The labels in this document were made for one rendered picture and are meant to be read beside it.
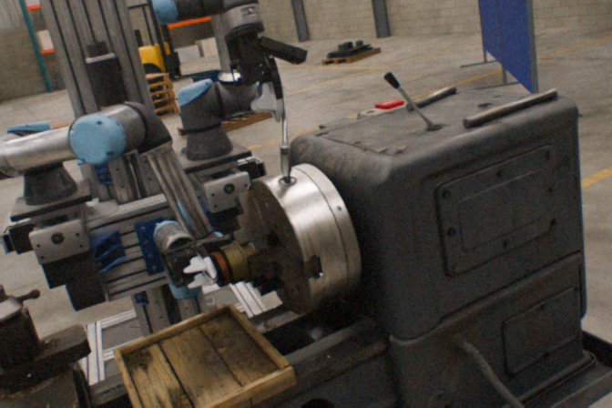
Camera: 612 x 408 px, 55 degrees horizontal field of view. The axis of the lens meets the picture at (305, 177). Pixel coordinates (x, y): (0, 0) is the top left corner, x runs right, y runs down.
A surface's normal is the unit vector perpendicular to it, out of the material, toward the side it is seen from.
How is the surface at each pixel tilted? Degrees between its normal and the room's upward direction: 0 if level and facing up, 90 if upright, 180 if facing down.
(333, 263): 93
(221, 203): 90
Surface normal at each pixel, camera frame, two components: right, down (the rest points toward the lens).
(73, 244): 0.35, 0.22
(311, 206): 0.19, -0.52
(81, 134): -0.27, 0.33
